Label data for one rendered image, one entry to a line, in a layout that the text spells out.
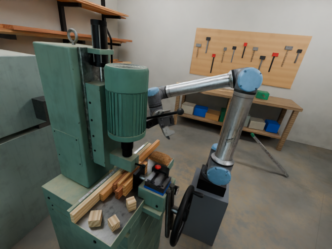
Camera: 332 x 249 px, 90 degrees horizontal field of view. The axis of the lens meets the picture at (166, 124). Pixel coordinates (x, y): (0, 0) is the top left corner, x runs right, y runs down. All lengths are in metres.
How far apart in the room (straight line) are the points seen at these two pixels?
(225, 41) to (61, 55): 3.36
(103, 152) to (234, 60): 3.36
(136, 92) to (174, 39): 3.45
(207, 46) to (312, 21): 1.72
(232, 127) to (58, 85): 0.90
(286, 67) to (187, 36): 2.01
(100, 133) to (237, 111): 0.72
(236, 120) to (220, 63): 2.90
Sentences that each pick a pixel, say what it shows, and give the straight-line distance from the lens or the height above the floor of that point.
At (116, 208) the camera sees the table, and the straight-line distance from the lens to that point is 0.84.
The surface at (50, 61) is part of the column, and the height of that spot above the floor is 1.45.
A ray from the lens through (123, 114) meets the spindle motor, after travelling 0.69.
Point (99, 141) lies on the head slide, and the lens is 0.86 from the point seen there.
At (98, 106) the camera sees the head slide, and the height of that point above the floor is 1.29.
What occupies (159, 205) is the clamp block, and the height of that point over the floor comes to 0.91.
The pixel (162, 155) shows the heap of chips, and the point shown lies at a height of 0.94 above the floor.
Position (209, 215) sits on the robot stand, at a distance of 1.57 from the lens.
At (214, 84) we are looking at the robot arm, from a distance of 1.12.
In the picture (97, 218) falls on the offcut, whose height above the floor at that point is 0.94.
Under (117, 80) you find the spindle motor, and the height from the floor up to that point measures 1.43.
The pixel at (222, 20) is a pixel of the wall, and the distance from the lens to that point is 3.90.
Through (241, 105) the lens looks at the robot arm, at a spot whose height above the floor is 1.31.
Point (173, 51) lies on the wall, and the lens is 4.06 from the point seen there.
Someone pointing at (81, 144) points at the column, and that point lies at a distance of 0.90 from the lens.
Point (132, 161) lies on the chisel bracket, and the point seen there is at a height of 1.03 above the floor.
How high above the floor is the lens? 1.56
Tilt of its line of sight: 25 degrees down
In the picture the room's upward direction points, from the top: 6 degrees clockwise
